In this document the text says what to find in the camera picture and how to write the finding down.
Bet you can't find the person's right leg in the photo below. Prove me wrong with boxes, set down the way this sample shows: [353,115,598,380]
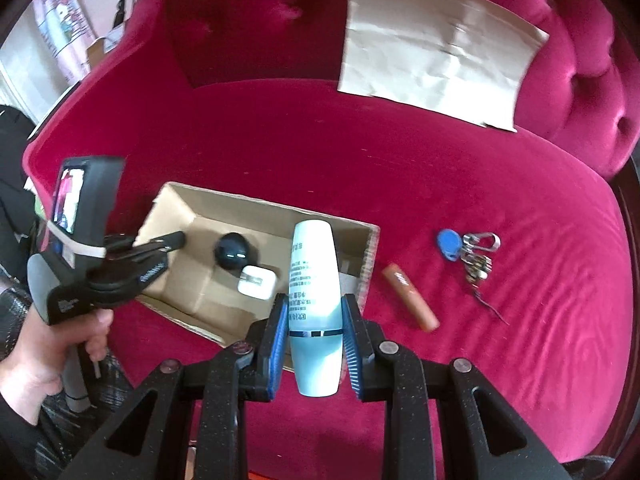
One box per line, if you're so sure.
[570,452,621,480]

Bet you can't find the brown tube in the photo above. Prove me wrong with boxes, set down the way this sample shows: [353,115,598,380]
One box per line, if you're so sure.
[382,262,441,332]

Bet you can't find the black round ball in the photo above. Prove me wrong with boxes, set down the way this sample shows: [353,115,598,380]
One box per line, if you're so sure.
[214,232,257,272]

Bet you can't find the red velvet sofa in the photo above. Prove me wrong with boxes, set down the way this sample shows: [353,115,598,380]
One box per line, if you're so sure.
[22,0,640,466]

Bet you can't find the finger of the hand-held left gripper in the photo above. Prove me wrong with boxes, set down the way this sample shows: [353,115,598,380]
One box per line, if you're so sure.
[97,257,169,307]
[102,230,187,263]

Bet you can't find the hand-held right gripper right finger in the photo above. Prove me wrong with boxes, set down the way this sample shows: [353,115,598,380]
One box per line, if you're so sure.
[341,294,576,480]

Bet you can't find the person's left hand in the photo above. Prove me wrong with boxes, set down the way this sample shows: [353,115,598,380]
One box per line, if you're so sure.
[0,305,115,413]

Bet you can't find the dark cloth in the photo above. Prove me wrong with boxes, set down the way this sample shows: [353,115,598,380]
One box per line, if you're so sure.
[0,104,51,261]

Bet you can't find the pale blue bottle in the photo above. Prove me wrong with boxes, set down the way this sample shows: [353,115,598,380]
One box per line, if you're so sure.
[287,220,345,398]

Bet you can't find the small brown cardboard box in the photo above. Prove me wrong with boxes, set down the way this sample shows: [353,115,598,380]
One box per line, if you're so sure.
[85,37,108,68]

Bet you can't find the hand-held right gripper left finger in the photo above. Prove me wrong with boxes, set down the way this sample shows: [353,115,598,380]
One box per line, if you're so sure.
[60,292,291,480]

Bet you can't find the key bunch with carabiner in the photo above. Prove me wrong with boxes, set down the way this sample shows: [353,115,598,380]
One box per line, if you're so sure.
[460,231,511,326]

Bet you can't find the colourful wall poster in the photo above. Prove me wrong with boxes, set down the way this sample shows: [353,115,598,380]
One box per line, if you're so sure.
[32,0,96,86]

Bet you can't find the black cable plug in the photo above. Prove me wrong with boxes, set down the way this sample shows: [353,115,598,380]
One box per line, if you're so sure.
[112,0,136,27]

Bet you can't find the blue key fob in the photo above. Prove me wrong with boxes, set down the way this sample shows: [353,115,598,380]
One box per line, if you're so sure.
[436,229,463,262]

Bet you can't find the small white plug charger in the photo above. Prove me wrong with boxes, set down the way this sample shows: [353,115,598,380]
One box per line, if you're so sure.
[236,266,277,301]

